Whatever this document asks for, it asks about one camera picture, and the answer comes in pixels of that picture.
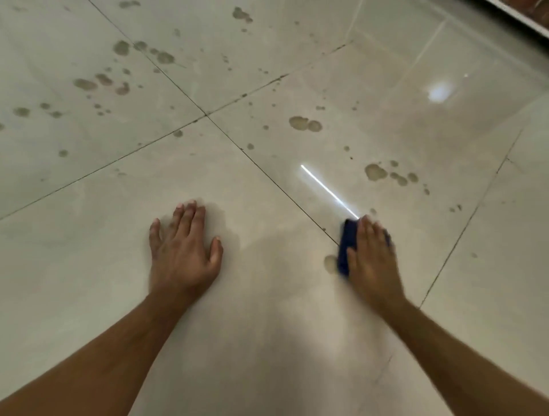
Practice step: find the person's right hand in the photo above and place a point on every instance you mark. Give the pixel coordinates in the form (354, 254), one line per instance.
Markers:
(375, 268)

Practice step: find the person's left hand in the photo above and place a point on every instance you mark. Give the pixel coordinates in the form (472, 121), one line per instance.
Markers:
(182, 261)

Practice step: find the person's left thumb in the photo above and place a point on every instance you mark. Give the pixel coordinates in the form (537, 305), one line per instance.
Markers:
(214, 256)

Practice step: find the person's right thumb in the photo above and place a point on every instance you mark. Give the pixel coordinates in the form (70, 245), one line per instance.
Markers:
(352, 263)

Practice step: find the person's left little finger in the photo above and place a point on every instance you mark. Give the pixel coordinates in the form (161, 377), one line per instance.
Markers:
(155, 235)

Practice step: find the person's left middle finger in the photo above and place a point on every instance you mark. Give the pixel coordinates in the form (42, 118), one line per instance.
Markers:
(188, 219)

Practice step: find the blue cleaning cloth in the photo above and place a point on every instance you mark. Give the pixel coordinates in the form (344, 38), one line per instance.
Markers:
(348, 242)

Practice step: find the person's right forearm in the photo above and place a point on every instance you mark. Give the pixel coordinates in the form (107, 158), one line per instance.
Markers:
(454, 364)

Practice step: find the person's left forearm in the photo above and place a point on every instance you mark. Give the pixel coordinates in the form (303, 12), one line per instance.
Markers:
(98, 364)

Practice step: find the white threshold strip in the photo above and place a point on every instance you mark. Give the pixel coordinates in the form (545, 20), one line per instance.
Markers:
(521, 13)

